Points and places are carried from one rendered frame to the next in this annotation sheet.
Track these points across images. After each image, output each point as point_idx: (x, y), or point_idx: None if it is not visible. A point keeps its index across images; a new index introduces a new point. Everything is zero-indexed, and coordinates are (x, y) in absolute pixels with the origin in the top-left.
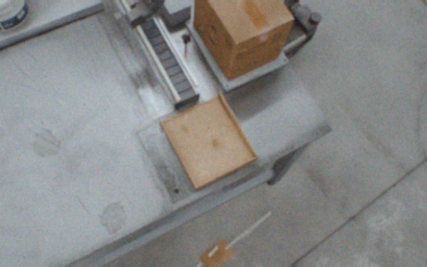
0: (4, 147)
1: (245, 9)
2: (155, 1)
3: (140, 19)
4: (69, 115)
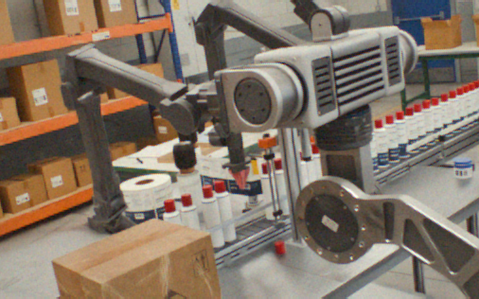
0: (4, 269)
1: (112, 251)
2: (94, 194)
3: (100, 222)
4: (36, 284)
